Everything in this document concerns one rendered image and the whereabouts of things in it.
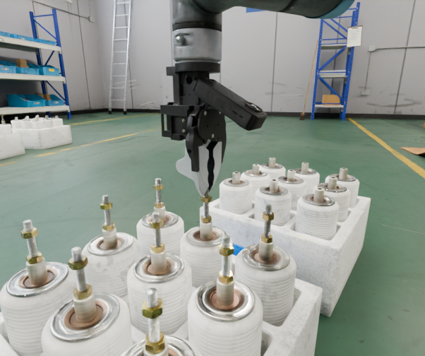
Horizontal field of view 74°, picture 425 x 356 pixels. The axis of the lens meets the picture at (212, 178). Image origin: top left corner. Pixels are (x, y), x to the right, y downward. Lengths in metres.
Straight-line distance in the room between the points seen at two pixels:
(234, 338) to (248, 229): 0.43
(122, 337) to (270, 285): 0.21
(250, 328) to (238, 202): 0.48
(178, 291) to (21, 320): 0.20
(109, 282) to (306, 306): 0.32
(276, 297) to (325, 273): 0.28
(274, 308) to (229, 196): 0.40
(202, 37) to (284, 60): 6.21
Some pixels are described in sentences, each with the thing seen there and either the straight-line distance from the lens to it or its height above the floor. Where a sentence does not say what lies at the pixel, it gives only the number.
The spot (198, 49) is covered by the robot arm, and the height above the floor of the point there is 0.56.
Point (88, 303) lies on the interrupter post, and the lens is 0.38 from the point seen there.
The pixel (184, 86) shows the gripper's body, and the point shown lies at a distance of 0.48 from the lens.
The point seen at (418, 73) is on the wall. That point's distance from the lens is 6.83.
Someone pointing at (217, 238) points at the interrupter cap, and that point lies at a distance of 0.52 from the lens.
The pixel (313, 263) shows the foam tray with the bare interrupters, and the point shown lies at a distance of 0.72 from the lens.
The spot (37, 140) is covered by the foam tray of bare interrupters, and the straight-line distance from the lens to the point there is 3.03.
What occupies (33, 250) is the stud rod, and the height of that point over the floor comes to 0.30.
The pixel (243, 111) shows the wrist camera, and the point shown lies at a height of 0.48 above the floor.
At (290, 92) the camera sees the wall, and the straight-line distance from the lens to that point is 6.59.
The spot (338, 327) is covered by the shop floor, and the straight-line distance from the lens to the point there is 0.77.
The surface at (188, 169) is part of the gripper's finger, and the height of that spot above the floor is 0.38.
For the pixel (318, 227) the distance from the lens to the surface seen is 0.71.
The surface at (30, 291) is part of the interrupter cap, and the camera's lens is 0.47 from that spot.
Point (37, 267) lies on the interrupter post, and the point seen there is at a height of 0.28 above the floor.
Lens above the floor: 0.50
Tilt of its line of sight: 17 degrees down
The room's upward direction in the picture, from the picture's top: straight up
